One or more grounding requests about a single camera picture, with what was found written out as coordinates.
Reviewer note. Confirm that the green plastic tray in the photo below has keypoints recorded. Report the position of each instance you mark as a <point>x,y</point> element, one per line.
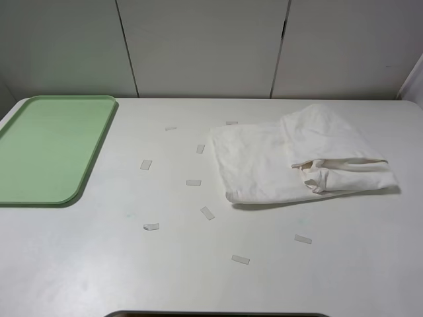
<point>49,145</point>

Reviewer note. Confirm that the white short sleeve t-shirt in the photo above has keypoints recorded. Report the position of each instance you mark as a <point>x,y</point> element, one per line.
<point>306,155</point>

